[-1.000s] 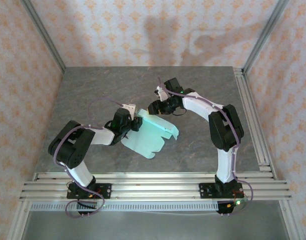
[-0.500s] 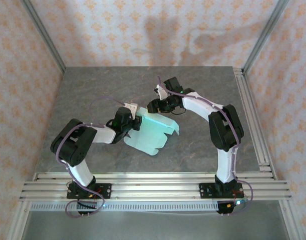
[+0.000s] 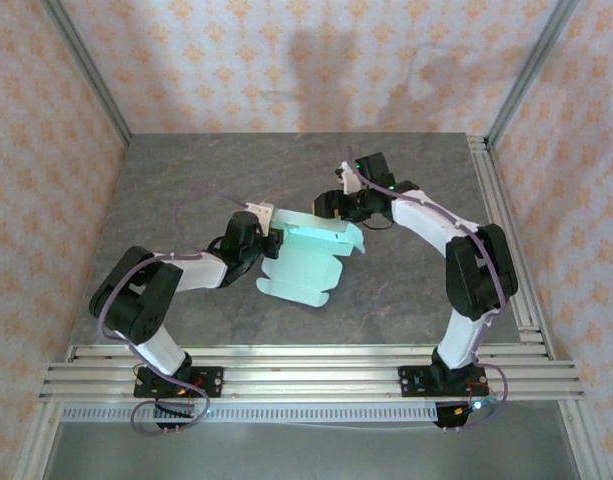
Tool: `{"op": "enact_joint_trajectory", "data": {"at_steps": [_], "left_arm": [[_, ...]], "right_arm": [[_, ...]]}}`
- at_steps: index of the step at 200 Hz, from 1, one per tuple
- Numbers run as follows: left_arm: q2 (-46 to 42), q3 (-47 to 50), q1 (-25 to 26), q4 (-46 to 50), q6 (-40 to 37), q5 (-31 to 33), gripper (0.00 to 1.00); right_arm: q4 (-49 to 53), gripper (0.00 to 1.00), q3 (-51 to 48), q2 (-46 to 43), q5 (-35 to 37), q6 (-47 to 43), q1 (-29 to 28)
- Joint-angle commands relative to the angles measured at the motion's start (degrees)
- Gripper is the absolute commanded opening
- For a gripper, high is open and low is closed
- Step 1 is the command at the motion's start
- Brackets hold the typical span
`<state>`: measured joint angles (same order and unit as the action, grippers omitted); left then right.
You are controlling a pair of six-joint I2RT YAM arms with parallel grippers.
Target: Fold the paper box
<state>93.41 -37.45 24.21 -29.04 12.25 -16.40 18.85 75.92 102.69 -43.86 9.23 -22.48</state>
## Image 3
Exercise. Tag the light green paper box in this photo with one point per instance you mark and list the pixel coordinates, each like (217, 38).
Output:
(301, 270)

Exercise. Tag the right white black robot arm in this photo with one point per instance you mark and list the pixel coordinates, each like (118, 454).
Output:
(461, 340)

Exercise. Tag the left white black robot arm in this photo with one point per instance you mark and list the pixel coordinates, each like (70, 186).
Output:
(158, 350)

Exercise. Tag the grey metal sheet panel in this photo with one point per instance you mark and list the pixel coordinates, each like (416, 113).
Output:
(311, 452)

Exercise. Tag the aluminium mounting rail frame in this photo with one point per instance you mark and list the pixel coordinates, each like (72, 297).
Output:
(311, 375)

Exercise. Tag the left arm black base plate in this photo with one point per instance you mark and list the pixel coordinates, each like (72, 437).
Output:
(211, 382)

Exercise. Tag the aluminium corner post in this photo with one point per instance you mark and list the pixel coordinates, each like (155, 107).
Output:
(526, 75)
(93, 80)

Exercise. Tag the aluminium side rail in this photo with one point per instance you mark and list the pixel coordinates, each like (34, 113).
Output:
(516, 280)

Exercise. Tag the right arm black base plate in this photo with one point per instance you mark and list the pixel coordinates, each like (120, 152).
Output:
(411, 382)

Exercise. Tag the black electronics mount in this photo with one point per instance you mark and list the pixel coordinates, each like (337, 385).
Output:
(451, 415)

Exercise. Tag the aluminium frame leg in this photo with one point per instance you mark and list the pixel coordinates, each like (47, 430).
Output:
(583, 445)
(36, 445)

